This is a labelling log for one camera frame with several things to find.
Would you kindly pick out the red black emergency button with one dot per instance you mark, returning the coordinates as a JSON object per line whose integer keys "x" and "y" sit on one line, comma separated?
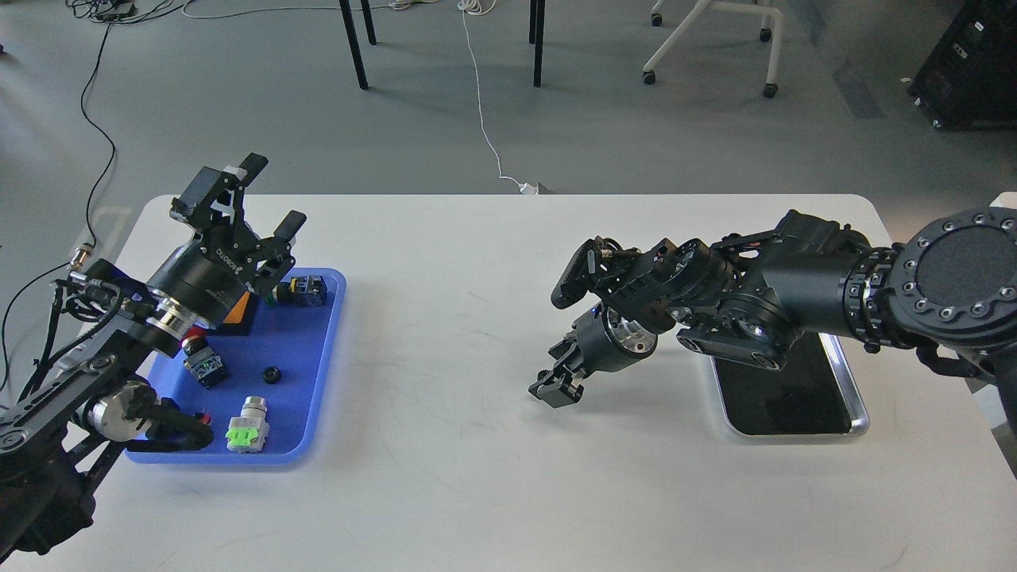
{"x": 194, "y": 341}

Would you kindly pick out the silver metal tray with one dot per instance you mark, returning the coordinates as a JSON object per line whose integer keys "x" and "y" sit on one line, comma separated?
{"x": 814, "y": 396}

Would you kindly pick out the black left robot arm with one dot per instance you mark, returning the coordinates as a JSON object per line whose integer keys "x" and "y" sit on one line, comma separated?
{"x": 86, "y": 402}

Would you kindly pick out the white table corner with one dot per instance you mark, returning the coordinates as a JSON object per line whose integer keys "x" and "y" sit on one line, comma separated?
{"x": 1005, "y": 200}

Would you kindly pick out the black table leg right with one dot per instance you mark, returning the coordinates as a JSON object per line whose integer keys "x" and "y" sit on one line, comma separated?
{"x": 537, "y": 10}

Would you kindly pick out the orange button box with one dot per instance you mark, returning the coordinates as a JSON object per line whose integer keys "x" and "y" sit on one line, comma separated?
{"x": 240, "y": 319}

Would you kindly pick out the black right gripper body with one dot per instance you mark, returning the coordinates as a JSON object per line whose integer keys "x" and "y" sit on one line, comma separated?
{"x": 609, "y": 342}

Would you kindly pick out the silver green push button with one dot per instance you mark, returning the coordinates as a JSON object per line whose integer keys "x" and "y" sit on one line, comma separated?
{"x": 248, "y": 432}

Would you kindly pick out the black table leg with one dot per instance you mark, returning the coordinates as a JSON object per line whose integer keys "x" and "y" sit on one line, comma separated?
{"x": 352, "y": 37}
{"x": 537, "y": 10}

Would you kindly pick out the black equipment case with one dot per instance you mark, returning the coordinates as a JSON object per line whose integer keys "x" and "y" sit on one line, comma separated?
{"x": 968, "y": 82}

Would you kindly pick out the green blue selector switch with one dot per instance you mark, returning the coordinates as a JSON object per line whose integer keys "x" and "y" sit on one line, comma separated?
{"x": 298, "y": 291}

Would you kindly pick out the black table leg left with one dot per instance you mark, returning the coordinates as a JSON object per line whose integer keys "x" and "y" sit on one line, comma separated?
{"x": 352, "y": 37}

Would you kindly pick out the blue plastic tray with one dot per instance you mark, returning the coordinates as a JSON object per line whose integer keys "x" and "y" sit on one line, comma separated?
{"x": 299, "y": 340}

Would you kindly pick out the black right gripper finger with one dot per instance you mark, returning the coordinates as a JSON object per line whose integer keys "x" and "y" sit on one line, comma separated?
{"x": 568, "y": 352}
{"x": 560, "y": 388}

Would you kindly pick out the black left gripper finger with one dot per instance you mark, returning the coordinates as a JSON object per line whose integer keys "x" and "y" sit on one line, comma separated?
{"x": 212, "y": 205}
{"x": 271, "y": 258}

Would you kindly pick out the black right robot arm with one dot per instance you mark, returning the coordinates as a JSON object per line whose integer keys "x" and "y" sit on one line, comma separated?
{"x": 948, "y": 294}

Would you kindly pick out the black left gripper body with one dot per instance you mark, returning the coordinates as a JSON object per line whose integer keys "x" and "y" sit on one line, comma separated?
{"x": 206, "y": 288}

